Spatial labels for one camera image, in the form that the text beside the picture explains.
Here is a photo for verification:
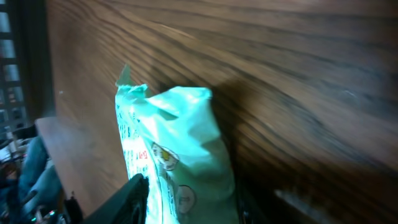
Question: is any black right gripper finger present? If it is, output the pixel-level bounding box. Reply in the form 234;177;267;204
82;174;149;224

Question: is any teal tissue pack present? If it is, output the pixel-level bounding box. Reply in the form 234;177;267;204
115;66;239;224

